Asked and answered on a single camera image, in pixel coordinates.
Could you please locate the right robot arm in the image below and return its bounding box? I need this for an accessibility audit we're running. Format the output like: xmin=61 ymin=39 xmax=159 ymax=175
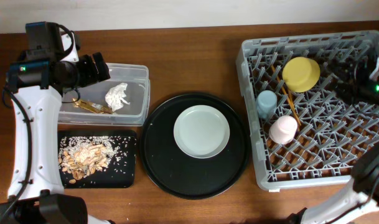
xmin=285 ymin=56 xmax=379 ymax=223

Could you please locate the clear plastic waste bin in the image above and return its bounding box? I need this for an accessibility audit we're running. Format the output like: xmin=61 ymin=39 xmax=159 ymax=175
xmin=58 ymin=63 xmax=151 ymax=126

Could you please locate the black rectangular tray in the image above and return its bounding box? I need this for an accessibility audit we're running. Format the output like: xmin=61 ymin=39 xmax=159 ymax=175
xmin=57 ymin=129 xmax=138 ymax=189

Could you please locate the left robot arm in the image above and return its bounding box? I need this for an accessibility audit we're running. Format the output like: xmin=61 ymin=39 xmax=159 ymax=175
xmin=0 ymin=53 xmax=110 ymax=223

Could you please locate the pink cup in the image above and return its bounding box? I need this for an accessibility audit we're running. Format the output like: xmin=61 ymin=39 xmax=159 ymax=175
xmin=269 ymin=115 xmax=297 ymax=144

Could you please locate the white tissue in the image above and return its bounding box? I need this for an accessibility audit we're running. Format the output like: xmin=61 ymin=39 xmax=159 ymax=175
xmin=105 ymin=83 xmax=130 ymax=112

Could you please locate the round black serving tray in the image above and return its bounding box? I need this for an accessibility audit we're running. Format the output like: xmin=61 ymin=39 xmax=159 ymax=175
xmin=139 ymin=92 xmax=251 ymax=200

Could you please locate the gold snack wrapper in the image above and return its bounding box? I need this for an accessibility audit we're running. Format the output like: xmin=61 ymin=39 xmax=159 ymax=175
xmin=73 ymin=98 xmax=113 ymax=114

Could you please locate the blue cup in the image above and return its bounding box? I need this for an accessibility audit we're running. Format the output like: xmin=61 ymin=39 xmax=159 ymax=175
xmin=256 ymin=90 xmax=277 ymax=119

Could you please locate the food scraps and rice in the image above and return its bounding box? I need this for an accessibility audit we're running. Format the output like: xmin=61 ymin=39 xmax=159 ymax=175
xmin=57 ymin=136 xmax=128 ymax=185

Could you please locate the grey round plate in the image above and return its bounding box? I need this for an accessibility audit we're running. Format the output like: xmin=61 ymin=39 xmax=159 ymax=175
xmin=173 ymin=105 xmax=230 ymax=159

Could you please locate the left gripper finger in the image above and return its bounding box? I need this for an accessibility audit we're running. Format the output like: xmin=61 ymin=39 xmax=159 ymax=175
xmin=93 ymin=52 xmax=110 ymax=82
xmin=78 ymin=55 xmax=98 ymax=86

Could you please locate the grey dishwasher rack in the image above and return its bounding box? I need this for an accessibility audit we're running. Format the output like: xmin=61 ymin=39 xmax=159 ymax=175
xmin=236 ymin=30 xmax=379 ymax=192

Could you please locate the yellow bowl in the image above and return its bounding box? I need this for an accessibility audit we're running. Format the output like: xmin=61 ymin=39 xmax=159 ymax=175
xmin=282 ymin=57 xmax=321 ymax=93

